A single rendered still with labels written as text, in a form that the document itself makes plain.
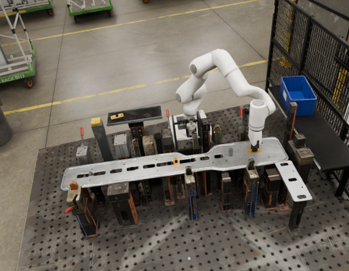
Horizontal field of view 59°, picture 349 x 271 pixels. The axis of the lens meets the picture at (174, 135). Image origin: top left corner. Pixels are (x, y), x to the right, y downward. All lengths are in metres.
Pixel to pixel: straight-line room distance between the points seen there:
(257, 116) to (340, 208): 0.83
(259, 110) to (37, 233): 1.55
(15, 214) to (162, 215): 1.80
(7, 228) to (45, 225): 1.16
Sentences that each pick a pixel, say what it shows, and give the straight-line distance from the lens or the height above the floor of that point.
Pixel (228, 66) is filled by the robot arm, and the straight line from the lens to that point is 1.71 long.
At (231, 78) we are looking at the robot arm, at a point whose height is 1.48.
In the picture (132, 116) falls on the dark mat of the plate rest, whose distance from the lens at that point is 2.05.
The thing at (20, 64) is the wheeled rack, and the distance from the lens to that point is 5.65.
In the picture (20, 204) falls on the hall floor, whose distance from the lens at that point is 3.49.
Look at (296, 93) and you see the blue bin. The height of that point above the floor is 1.03.
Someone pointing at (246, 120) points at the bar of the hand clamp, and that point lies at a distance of 1.98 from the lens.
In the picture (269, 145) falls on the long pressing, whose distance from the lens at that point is 2.01.
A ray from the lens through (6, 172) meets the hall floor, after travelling 3.95.
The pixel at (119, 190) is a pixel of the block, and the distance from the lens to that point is 1.77.
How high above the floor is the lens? 2.33
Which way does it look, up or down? 40 degrees down
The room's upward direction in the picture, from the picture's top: 7 degrees counter-clockwise
